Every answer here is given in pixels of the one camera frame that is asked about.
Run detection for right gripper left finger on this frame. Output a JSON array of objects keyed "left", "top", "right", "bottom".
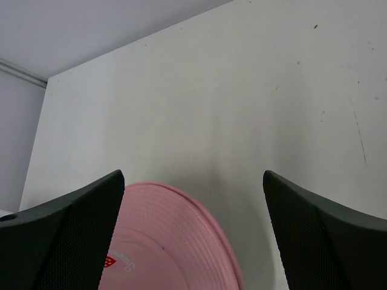
[{"left": 1, "top": 170, "right": 125, "bottom": 289}]

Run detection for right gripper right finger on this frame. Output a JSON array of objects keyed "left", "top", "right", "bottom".
[{"left": 263, "top": 170, "right": 386, "bottom": 289}]

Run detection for pink bucket hat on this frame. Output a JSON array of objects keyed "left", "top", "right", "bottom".
[{"left": 99, "top": 182, "right": 244, "bottom": 289}]

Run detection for left aluminium frame post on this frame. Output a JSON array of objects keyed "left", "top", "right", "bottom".
[{"left": 0, "top": 59, "right": 48, "bottom": 89}]

